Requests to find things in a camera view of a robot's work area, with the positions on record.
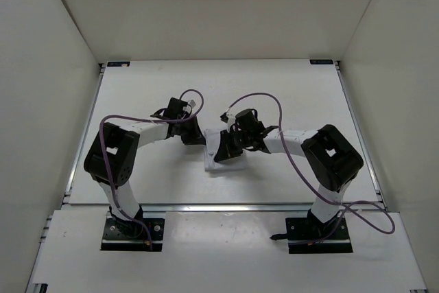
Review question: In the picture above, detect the white skirt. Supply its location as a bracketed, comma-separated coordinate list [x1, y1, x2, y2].
[203, 128, 248, 172]

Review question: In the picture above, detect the blue corner label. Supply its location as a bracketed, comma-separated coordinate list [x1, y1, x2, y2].
[106, 61, 130, 67]
[309, 59, 333, 65]

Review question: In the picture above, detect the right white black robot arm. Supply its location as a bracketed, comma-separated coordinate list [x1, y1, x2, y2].
[205, 108, 364, 239]

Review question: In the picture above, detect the purple cable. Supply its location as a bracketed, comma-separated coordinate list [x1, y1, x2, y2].
[99, 89, 206, 249]
[228, 92, 396, 246]

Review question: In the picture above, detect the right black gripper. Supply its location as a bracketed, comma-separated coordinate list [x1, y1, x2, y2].
[214, 130, 251, 163]

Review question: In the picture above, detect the left blue corner label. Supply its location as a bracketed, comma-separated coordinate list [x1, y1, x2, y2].
[106, 61, 130, 67]

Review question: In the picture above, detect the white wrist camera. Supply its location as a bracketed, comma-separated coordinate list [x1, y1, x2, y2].
[220, 112, 236, 132]
[183, 99, 196, 114]

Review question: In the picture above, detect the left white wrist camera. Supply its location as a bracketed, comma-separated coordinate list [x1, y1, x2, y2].
[183, 99, 196, 114]

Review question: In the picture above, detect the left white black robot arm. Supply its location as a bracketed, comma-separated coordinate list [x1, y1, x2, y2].
[84, 97, 206, 239]

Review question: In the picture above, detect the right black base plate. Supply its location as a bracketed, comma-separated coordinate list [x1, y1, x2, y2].
[285, 216, 353, 255]

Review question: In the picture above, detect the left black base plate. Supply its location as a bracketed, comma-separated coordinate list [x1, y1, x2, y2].
[100, 212, 165, 253]

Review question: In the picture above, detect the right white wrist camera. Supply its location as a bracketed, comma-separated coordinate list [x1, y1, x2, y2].
[220, 112, 236, 132]

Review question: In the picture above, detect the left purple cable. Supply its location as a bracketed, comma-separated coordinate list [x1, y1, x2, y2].
[99, 89, 206, 249]

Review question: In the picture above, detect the right blue corner label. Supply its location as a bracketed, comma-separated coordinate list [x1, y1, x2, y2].
[309, 59, 333, 65]

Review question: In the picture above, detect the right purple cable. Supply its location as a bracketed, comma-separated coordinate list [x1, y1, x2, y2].
[228, 92, 396, 246]

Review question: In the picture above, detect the aluminium front rail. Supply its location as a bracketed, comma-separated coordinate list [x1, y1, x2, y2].
[142, 203, 311, 213]

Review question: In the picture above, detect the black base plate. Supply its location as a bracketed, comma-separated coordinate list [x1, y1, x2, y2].
[100, 212, 165, 253]
[285, 216, 353, 255]

